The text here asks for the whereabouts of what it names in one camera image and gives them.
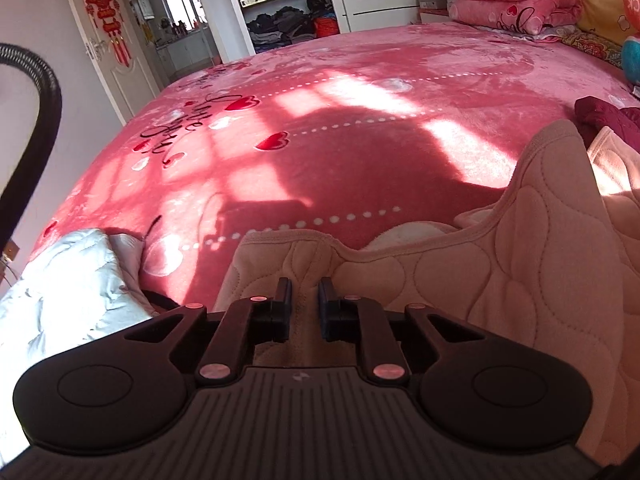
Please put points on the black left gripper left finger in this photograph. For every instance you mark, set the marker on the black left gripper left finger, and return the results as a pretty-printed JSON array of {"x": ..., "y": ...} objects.
[{"x": 247, "y": 323}]

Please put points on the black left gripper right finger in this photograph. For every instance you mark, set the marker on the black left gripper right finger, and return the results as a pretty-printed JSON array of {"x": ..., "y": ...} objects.
[{"x": 362, "y": 322}]

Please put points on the pink quilted padded coat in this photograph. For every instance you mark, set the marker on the pink quilted padded coat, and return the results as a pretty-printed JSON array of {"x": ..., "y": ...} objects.
[{"x": 554, "y": 265}]

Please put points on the white bedroom door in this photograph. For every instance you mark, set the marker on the white bedroom door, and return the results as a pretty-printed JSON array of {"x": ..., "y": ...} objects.
[{"x": 129, "y": 89}]

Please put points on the dark folded clothes pile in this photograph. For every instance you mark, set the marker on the dark folded clothes pile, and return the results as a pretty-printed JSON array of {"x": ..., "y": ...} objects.
[{"x": 290, "y": 25}]

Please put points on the light blue puffer jacket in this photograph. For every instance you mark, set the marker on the light blue puffer jacket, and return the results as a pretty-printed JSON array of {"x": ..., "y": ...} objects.
[{"x": 82, "y": 288}]

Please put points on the pink heart print bedspread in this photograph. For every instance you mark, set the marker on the pink heart print bedspread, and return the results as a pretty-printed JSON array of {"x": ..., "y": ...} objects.
[{"x": 348, "y": 135}]

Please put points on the crimson quilted down jacket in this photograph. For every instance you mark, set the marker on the crimson quilted down jacket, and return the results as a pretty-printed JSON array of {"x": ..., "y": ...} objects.
[{"x": 593, "y": 114}]

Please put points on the red chinese knot ornament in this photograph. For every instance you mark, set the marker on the red chinese knot ornament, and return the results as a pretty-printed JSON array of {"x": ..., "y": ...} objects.
[{"x": 105, "y": 15}]

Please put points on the red patterned bed sheet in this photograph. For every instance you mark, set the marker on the red patterned bed sheet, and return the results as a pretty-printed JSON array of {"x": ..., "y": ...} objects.
[{"x": 570, "y": 35}]

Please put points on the teal flower print bolster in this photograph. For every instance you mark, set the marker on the teal flower print bolster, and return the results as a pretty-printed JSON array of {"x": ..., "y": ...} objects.
[{"x": 631, "y": 59}]

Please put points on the orange good luck bolster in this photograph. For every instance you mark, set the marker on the orange good luck bolster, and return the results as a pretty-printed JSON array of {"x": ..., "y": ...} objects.
[{"x": 632, "y": 12}]

